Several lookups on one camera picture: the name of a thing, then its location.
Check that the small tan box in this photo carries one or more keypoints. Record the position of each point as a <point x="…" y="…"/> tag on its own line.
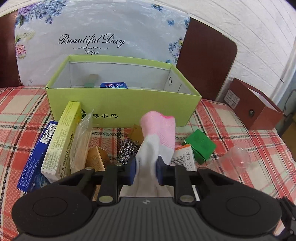
<point x="98" y="159"/>

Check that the white pink work glove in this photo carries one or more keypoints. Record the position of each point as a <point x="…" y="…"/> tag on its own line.
<point x="159" y="133"/>

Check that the blue medicine box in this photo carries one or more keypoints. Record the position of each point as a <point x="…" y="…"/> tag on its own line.
<point x="31" y="178"/>

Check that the lime green storage box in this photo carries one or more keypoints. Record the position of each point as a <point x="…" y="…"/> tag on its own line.
<point x="151" y="85"/>

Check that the plaid bed sheet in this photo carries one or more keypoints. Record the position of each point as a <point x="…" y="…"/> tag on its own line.
<point x="25" y="112"/>

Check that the floral plastic-wrapped pillow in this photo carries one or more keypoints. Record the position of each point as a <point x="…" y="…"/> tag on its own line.
<point x="47" y="32"/>

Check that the blue mentos gum box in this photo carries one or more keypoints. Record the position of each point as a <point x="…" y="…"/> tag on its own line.
<point x="113" y="85"/>

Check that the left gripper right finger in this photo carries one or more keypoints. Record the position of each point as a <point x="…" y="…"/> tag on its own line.
<point x="223" y="203"/>

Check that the white orange medicine box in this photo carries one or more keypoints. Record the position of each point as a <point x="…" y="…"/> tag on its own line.
<point x="183" y="156"/>

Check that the small green box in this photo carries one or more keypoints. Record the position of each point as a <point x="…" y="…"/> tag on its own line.
<point x="201" y="145"/>

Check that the brown cardboard box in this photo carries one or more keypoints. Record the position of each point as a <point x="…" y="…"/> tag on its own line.
<point x="252" y="106"/>

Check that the bag of toothpicks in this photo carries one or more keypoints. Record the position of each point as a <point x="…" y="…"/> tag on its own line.
<point x="80" y="144"/>

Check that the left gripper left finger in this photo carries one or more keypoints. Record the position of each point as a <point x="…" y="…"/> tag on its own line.
<point x="68" y="204"/>

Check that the clear plastic cup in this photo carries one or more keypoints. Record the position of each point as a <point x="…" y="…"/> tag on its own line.
<point x="234" y="163"/>

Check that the yellow-green medicine box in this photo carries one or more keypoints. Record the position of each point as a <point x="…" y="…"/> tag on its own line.
<point x="56" y="164"/>

